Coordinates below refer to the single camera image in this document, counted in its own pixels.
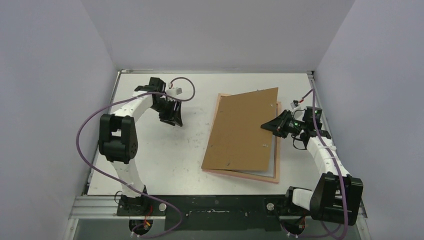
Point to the white photo paper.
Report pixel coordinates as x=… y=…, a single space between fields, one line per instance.
x=271 y=163

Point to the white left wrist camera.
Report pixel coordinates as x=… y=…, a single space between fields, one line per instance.
x=174 y=91

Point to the brown frame backing board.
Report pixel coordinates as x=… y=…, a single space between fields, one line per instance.
x=237 y=141

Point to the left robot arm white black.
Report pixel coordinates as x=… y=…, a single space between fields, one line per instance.
x=118 y=140

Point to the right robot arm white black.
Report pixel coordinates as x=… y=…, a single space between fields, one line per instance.
x=337 y=195

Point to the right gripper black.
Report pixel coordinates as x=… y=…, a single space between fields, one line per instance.
x=284 y=123

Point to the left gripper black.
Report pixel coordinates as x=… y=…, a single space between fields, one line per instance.
x=173 y=117

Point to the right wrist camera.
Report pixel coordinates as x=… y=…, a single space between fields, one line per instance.
x=295 y=106

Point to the aluminium rail front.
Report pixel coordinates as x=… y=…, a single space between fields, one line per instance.
x=107 y=207

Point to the light wooden picture frame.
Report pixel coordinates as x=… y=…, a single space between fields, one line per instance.
x=235 y=173

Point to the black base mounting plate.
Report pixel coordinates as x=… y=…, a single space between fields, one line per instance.
x=251 y=212

